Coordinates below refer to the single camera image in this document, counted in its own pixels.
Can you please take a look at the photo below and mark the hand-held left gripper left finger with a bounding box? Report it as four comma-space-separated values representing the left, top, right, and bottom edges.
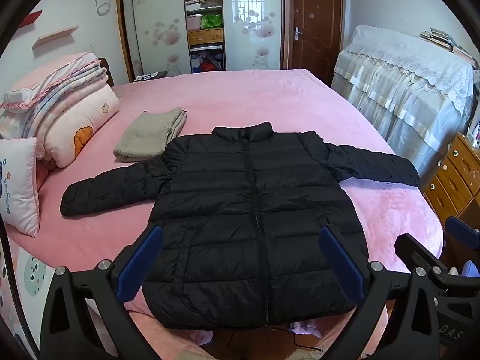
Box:
39, 225, 166, 360

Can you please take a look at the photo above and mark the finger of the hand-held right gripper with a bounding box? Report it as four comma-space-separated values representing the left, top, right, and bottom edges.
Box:
445, 215, 480, 251
394, 232, 464, 298

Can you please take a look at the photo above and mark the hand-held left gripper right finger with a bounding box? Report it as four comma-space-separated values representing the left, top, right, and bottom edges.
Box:
318, 226, 443, 360

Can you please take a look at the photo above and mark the black puffer jacket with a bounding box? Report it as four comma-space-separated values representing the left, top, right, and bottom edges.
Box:
60, 122, 421, 331

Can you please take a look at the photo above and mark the wooden chest of drawers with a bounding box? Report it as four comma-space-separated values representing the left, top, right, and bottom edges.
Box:
424, 133, 480, 233

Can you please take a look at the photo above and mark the lilac cloth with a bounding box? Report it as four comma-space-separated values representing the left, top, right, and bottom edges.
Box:
289, 320, 323, 340

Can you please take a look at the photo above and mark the cartoon print bed sheet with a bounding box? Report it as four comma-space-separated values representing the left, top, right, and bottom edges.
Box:
0, 240, 49, 360

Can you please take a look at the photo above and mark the folded beige garment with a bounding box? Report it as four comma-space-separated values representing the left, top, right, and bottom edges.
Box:
113, 107, 188, 163

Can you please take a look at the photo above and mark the white lace furniture cover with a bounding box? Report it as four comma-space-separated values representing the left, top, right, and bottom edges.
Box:
332, 25, 478, 190

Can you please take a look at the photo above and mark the white printed cushion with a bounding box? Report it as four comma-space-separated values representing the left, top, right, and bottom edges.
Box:
0, 137, 46, 238

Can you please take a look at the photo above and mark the folded cartoon print quilt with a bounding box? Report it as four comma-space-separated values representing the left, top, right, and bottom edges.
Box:
37, 82, 121, 169

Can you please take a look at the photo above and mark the pink bed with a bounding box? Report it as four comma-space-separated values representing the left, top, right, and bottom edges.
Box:
5, 68, 445, 360

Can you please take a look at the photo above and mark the striped folded blanket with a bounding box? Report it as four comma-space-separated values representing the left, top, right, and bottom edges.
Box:
0, 62, 114, 139

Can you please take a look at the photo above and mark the bedside table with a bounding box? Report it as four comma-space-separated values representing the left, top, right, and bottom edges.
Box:
133, 71, 167, 82

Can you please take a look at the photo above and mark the stack of books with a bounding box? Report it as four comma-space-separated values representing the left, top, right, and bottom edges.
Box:
418, 27, 480, 69

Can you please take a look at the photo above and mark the brown wooden headboard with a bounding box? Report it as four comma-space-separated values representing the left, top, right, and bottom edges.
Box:
98, 57, 115, 87

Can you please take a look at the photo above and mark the pink ruffled pillow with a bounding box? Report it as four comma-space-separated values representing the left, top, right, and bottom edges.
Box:
0, 52, 104, 112

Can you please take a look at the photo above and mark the brown wooden door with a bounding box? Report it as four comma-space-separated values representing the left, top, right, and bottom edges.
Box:
281, 0, 344, 85

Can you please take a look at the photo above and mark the wooden wardrobe drawer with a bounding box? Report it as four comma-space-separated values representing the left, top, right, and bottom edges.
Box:
187, 28, 224, 47

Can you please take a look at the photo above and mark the floral sliding door wardrobe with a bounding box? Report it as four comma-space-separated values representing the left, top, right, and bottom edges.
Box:
115, 0, 291, 83

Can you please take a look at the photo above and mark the green bag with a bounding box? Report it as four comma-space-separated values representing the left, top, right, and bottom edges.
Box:
200, 14, 223, 30

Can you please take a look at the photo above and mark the pink wall shelf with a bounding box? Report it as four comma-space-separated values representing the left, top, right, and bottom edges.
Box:
32, 25, 80, 49

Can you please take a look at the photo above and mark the red wall shelf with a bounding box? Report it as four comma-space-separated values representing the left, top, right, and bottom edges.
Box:
17, 10, 43, 29

